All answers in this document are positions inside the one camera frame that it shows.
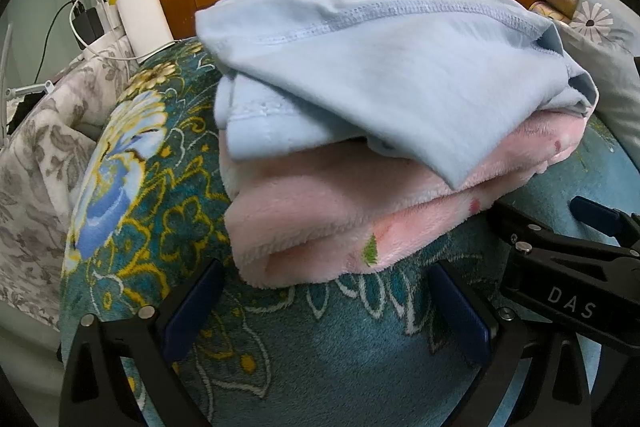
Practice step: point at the grey leaf print sheet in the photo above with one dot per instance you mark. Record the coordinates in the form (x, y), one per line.
(35, 187)

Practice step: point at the teal floral blanket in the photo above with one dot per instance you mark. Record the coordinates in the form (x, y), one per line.
(350, 357)

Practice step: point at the light blue garment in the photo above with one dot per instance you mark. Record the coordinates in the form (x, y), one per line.
(375, 72)

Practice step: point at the white cylinder appliance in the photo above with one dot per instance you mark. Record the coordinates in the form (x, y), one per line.
(145, 22)

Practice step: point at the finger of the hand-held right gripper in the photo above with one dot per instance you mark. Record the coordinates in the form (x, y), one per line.
(600, 217)
(515, 227)

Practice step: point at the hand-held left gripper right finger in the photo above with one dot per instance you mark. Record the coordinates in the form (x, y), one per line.
(460, 322)

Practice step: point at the black charger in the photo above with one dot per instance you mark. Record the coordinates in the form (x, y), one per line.
(87, 24)

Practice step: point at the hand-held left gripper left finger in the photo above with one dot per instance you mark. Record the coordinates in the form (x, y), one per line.
(192, 312)

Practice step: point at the pink fleece garment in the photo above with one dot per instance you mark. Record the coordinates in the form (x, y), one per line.
(310, 217)

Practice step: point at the white rack frame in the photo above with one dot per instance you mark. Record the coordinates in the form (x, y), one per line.
(30, 89)

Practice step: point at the grey floral pillow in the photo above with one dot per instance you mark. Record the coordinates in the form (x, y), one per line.
(610, 72)

